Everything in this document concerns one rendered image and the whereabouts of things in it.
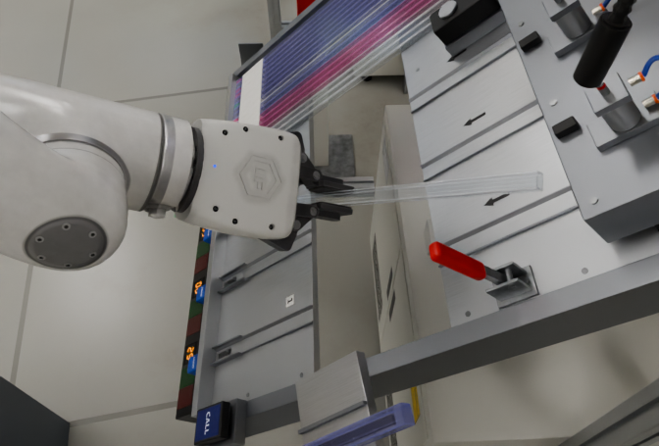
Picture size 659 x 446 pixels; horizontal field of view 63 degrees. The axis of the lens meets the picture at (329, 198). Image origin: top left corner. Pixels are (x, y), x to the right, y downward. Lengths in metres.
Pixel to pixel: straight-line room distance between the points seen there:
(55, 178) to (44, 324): 1.44
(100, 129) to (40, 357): 1.36
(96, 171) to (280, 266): 0.41
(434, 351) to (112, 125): 0.33
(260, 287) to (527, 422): 0.44
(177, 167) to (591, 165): 0.32
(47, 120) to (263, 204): 0.18
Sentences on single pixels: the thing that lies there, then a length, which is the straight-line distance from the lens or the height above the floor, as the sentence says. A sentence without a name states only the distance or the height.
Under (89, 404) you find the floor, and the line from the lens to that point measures 1.63.
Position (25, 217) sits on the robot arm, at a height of 1.19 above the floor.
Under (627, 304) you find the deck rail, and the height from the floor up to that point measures 1.07.
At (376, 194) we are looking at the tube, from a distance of 0.50.
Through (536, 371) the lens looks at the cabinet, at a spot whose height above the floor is 0.62.
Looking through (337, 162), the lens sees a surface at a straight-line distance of 1.89.
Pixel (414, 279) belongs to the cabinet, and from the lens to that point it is 0.95.
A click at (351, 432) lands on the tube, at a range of 0.41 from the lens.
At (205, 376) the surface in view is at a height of 0.73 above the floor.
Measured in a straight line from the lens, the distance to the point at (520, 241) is 0.52.
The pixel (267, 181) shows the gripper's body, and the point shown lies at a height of 1.07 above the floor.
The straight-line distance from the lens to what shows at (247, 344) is 0.74.
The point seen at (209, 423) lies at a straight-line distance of 0.69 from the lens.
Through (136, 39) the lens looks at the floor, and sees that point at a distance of 2.56.
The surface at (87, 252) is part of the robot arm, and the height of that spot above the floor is 1.15.
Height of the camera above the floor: 1.45
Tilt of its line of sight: 53 degrees down
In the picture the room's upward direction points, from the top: straight up
